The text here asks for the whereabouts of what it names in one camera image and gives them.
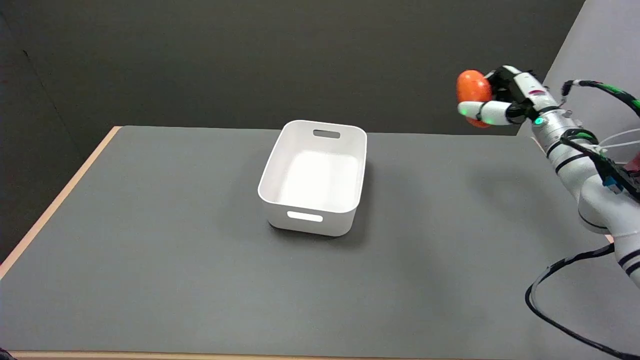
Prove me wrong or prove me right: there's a white plastic box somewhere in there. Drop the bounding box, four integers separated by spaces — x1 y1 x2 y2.
257 119 368 237

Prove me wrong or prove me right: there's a thin white cable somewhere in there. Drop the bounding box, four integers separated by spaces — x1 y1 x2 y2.
597 131 640 166

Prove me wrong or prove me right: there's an orange mango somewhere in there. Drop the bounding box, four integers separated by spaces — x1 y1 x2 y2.
456 70 494 129

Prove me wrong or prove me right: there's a black cable with green tape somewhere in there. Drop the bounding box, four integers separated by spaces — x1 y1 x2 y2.
561 79 640 118

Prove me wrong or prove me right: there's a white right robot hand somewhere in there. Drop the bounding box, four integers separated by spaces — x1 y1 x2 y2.
457 65 561 126

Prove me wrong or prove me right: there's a black looping cable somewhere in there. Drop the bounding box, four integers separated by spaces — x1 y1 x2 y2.
525 243 640 360

